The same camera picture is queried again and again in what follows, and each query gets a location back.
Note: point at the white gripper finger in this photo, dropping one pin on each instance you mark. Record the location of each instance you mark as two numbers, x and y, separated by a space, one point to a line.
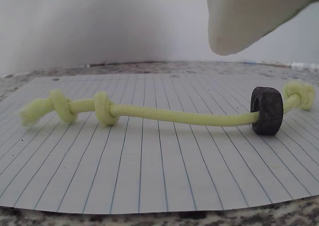
249 11

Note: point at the black hex nut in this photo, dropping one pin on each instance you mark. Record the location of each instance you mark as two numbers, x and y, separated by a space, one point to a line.
271 111

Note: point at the white backdrop board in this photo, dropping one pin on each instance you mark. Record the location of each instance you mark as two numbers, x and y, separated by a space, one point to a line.
99 24

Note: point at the lined paper sheet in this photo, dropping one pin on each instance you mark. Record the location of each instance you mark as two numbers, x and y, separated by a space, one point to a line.
149 173

